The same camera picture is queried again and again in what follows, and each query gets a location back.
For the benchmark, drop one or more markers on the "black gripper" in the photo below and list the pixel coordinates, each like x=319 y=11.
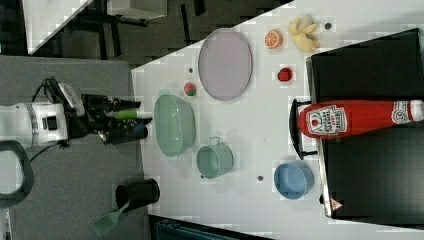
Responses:
x=95 y=120

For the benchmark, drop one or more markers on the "black oven door handle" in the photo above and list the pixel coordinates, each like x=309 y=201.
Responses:
x=294 y=131

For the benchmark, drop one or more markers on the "green mug with handle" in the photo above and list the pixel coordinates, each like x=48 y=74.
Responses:
x=215 y=159

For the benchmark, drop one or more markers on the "blue bowl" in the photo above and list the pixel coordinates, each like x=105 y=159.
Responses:
x=293 y=180

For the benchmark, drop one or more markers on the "green slotted spatula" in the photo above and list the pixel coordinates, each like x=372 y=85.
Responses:
x=108 y=221

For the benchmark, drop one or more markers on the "yellow ginger root toy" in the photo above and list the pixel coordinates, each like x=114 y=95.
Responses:
x=302 y=30

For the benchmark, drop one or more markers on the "green oval colander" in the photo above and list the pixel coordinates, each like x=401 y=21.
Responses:
x=174 y=124

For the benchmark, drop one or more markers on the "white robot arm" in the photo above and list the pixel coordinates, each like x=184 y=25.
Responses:
x=43 y=124

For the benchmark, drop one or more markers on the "black toaster oven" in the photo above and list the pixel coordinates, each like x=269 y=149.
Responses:
x=375 y=176

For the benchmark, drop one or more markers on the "red green strawberry toy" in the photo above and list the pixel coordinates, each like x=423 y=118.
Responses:
x=190 y=89

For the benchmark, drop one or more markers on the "orange slice toy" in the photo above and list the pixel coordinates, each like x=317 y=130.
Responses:
x=273 y=39

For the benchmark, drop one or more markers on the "red ketchup bottle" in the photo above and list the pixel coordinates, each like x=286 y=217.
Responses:
x=337 y=119

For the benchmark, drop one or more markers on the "blue metal frame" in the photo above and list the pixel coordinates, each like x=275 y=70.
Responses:
x=163 y=228

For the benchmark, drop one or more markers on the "lilac round plate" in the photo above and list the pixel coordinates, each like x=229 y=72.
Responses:
x=225 y=64

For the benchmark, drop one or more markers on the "black cup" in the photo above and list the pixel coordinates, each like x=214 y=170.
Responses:
x=138 y=194

